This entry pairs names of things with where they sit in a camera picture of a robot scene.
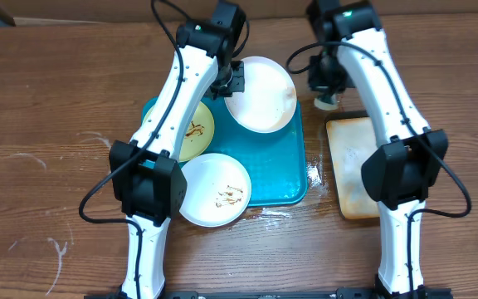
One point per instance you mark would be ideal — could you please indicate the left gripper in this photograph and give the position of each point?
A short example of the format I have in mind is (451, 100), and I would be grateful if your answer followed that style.
(238, 85)

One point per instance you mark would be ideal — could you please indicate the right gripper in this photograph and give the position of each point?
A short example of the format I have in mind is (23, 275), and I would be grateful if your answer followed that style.
(320, 86)

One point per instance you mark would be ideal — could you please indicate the green yellow sponge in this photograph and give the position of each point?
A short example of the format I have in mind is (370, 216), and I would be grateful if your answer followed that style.
(326, 102)

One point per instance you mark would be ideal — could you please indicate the white plate with brown sauce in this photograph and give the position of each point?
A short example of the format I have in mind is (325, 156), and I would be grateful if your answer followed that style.
(269, 99)

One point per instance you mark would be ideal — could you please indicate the white plate with crumbs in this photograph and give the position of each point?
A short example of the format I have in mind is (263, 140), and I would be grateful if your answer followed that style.
(218, 192)

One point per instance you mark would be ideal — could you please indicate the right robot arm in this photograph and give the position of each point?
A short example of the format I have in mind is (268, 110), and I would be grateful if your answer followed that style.
(405, 165)

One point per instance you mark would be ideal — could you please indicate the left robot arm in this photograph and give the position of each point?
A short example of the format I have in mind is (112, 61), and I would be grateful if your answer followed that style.
(145, 173)

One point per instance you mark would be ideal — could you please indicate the black tray with soapy water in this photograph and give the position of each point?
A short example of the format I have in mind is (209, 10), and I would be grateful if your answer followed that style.
(351, 142)

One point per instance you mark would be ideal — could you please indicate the yellow plate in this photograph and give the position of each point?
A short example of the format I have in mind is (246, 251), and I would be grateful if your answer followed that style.
(199, 134)

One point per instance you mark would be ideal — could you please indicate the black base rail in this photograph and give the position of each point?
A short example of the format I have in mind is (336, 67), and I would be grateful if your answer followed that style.
(341, 293)

